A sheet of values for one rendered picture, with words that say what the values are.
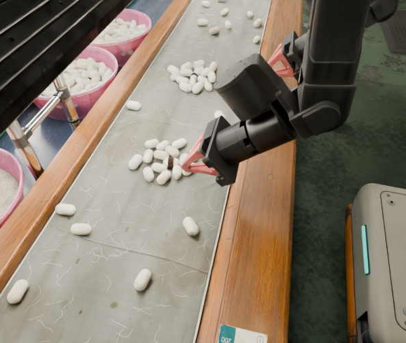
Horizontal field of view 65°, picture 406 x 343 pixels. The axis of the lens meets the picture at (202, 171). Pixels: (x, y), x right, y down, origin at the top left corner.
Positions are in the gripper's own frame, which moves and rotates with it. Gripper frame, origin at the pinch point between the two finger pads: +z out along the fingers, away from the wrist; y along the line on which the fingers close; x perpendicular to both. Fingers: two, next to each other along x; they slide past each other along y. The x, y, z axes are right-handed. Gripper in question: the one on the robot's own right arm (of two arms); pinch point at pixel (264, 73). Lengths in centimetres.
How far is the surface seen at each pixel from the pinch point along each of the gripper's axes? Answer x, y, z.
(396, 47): 123, -200, -21
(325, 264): 86, -2, 26
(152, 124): -8.9, 13.5, 23.3
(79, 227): -12, 44, 24
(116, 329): -2, 57, 17
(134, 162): -9.5, 27.7, 21.2
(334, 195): 90, -39, 22
